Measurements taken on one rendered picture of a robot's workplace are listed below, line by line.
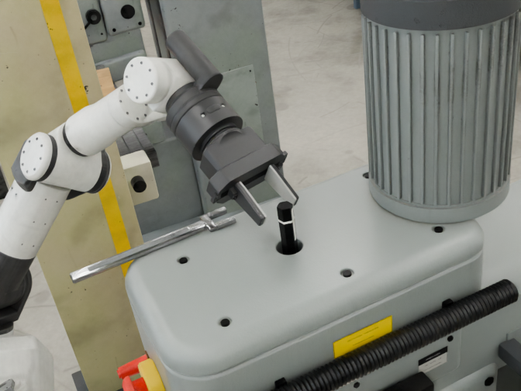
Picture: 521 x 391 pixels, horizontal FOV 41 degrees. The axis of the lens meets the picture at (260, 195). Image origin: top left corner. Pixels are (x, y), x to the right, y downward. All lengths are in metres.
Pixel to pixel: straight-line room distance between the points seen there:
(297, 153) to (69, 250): 2.40
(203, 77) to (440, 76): 0.32
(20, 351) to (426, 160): 0.77
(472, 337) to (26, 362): 0.75
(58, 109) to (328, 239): 1.80
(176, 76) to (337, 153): 3.92
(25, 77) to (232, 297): 1.80
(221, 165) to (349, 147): 4.02
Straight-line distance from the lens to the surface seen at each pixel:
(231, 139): 0.96
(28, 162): 1.17
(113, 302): 3.11
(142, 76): 1.00
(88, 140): 1.13
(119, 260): 0.99
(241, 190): 0.93
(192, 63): 1.00
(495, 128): 0.95
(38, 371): 1.32
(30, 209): 1.22
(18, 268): 1.28
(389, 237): 0.97
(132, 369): 1.11
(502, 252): 1.16
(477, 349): 1.16
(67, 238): 2.88
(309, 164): 4.78
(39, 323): 4.01
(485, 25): 0.87
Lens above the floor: 2.48
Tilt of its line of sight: 33 degrees down
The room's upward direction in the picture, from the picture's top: 9 degrees counter-clockwise
